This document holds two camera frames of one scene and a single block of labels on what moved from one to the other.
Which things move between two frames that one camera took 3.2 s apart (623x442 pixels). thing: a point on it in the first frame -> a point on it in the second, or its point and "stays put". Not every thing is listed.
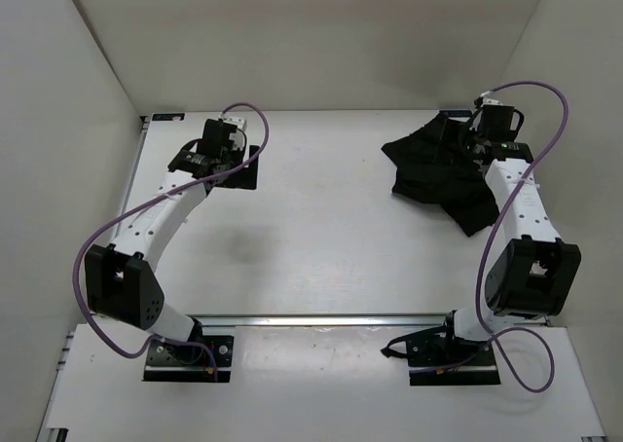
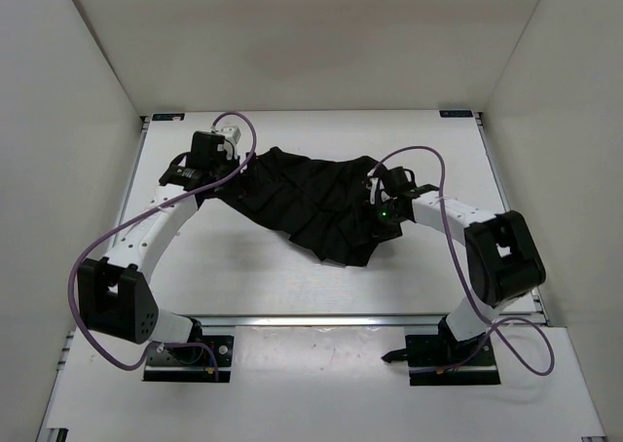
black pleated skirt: (435, 165) -> (324, 206)
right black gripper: (450, 134) -> (383, 234)
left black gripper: (244, 176) stays put
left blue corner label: (168, 118) stays put
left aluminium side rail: (144, 120) stays put
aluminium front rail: (322, 320) stays put
